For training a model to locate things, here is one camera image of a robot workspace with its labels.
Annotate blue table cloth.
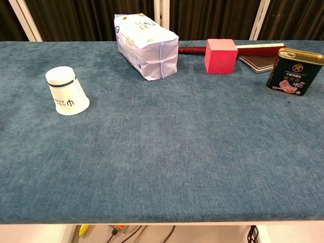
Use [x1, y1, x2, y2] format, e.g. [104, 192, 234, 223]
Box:
[0, 39, 324, 225]

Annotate black cable bundle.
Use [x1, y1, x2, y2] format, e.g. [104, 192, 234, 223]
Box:
[247, 225, 259, 243]

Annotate dark red flat box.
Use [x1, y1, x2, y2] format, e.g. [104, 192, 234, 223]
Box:
[178, 42, 287, 57]

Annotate black luncheon meat can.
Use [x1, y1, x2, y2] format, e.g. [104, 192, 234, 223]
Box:
[265, 47, 324, 97]

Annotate orange plug connector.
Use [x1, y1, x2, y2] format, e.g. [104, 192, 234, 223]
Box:
[108, 224, 127, 235]

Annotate red cube block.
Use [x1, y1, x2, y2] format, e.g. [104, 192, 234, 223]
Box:
[204, 38, 238, 74]

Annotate white paper cup blue logo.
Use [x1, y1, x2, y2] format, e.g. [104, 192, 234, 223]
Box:
[45, 66, 91, 116]

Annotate white tissue pack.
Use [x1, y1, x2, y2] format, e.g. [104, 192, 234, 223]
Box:
[113, 14, 179, 82]

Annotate yellow object under table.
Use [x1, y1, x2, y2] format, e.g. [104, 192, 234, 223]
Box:
[78, 224, 90, 238]

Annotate black curtain panel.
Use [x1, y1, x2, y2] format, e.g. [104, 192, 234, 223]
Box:
[258, 0, 324, 42]
[24, 0, 155, 42]
[169, 0, 261, 41]
[0, 0, 30, 42]

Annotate white frame post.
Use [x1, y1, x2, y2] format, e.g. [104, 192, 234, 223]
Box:
[8, 0, 43, 42]
[249, 0, 271, 41]
[153, 0, 170, 30]

